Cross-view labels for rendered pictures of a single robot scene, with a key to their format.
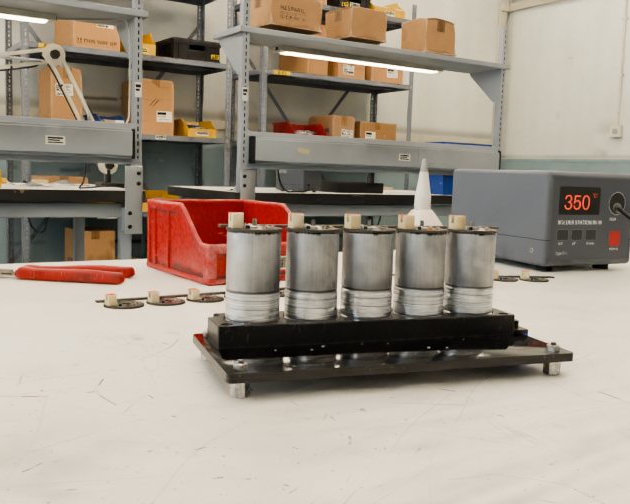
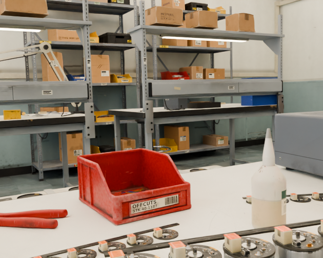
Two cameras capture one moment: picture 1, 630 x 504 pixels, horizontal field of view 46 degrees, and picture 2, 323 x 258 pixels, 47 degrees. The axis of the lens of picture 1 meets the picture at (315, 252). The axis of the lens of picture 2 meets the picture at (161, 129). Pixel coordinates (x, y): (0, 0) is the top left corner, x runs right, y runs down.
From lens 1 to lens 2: 0.18 m
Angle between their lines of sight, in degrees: 4
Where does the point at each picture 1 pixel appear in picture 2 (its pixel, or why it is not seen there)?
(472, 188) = (288, 127)
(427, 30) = (239, 19)
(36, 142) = (37, 94)
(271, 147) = (160, 87)
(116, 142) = (79, 91)
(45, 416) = not seen: outside the picture
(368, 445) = not seen: outside the picture
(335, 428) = not seen: outside the picture
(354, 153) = (204, 87)
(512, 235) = (320, 159)
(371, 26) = (209, 20)
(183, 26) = (112, 26)
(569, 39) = (313, 17)
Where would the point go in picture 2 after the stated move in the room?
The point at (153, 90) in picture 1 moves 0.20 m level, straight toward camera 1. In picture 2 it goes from (98, 60) to (98, 58)
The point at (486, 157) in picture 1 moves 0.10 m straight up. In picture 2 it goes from (275, 84) to (275, 72)
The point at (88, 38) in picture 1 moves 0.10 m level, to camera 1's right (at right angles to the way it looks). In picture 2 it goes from (64, 36) to (74, 36)
